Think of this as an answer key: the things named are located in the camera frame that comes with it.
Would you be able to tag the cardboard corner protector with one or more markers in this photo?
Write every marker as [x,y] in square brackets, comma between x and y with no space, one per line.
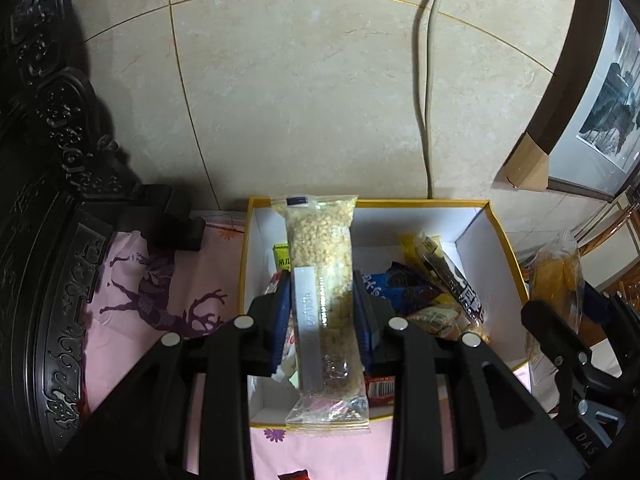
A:
[525,165]

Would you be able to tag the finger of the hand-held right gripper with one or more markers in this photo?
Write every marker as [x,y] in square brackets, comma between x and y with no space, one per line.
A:
[617,320]
[550,325]

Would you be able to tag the orange and white packet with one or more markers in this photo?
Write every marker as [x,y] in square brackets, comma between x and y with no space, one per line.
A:
[286,365]

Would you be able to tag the tan snack packet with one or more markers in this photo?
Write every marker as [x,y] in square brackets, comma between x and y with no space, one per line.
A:
[435,317]

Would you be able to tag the dark framed picture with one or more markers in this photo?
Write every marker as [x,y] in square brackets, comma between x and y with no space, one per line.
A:
[595,110]

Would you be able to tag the red snack packet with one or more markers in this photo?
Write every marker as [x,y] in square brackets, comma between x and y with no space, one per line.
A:
[380,387]
[295,475]

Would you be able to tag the clear puffed rice packet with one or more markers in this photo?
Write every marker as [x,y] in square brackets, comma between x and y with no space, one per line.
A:
[320,245]

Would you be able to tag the clear orange bread packet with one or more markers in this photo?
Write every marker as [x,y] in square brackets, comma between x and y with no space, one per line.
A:
[555,270]

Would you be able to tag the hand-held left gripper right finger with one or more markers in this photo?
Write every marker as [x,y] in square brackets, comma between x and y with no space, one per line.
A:
[365,320]

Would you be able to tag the yellow cardboard box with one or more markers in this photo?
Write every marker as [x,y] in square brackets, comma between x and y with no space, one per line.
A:
[400,225]

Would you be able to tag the yellow-green small packet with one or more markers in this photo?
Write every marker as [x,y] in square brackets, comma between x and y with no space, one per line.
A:
[281,257]

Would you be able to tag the dark carved wooden furniture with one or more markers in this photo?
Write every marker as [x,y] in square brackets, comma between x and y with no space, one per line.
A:
[40,160]

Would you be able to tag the yellow black snack packet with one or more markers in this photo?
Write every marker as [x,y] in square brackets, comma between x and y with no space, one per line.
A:
[450,285]

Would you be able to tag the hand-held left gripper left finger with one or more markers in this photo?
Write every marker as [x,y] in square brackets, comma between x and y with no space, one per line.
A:
[281,320]

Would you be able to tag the blue cookie packet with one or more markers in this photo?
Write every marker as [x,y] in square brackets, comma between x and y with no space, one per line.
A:
[395,287]

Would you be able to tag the pink printed tablecloth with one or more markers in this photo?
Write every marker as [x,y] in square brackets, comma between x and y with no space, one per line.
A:
[140,300]

